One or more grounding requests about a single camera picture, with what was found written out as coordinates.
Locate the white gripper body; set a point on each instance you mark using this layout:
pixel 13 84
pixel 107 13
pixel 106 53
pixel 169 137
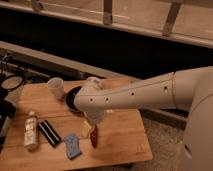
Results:
pixel 95 117

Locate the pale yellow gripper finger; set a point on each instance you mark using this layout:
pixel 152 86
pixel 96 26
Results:
pixel 86 129

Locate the dark red pepper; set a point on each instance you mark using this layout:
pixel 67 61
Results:
pixel 94 137

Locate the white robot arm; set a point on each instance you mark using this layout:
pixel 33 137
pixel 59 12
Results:
pixel 190 90

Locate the blue and white sponge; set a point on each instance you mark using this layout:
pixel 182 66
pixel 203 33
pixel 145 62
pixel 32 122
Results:
pixel 72 146

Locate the black white striped sponge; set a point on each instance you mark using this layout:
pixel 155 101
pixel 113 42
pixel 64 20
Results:
pixel 50 134

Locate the black bowl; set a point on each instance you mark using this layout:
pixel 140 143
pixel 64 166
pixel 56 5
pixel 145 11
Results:
pixel 70 99

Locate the white paper cup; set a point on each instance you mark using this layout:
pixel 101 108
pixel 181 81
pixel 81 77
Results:
pixel 56 87

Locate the clear plastic bottle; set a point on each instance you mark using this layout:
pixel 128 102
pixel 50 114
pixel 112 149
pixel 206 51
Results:
pixel 30 132

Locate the black device at left edge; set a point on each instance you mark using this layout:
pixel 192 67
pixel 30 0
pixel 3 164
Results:
pixel 7 112

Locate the round mirror with black rim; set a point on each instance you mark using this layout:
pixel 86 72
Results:
pixel 12 82

